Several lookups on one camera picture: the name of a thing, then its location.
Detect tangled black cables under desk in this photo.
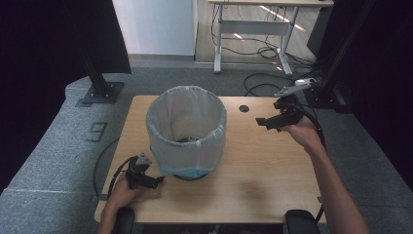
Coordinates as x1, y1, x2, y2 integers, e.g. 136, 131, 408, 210
209, 4, 320, 67

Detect looped black floor cable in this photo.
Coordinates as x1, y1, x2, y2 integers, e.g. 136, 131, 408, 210
243, 71, 297, 98

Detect left hand-held gripper black cable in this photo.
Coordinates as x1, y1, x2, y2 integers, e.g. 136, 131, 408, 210
105, 155, 137, 200

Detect white desk with metal legs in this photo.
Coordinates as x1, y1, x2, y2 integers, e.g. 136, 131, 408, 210
207, 0, 335, 76

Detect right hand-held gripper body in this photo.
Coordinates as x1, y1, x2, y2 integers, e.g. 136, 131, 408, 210
273, 83, 313, 129

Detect black chair armrest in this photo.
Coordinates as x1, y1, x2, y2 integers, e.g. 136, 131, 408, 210
113, 207, 136, 234
283, 209, 322, 234

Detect person's right hand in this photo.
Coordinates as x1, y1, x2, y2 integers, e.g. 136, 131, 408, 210
281, 115, 326, 154

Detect white bag lined trash bin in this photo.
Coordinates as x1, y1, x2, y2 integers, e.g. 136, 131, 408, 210
145, 85, 228, 181

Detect white power strip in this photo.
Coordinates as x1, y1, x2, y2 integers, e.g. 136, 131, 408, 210
295, 77, 318, 87

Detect black curtain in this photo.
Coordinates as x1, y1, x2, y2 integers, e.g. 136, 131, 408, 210
0, 0, 132, 194
316, 0, 413, 193

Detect person's left hand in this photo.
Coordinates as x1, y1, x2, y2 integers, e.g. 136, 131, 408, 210
105, 173, 146, 212

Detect right hand-held gripper black cable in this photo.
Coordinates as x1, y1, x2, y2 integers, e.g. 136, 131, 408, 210
291, 101, 327, 222

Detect black metal stand with base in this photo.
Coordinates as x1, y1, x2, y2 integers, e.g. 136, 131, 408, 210
301, 0, 378, 114

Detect white partition panel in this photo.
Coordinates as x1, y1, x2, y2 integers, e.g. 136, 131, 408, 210
111, 0, 199, 57

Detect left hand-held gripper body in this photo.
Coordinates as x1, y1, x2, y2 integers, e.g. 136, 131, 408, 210
124, 152, 153, 190

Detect thin black floor cable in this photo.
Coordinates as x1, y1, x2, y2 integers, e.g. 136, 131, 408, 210
93, 137, 120, 197

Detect black stand base left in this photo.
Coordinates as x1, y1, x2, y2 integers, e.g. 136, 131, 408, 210
79, 48, 126, 105

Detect hand-held gripper black cable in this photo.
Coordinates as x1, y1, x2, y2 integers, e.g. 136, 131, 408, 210
105, 155, 137, 200
291, 101, 327, 222

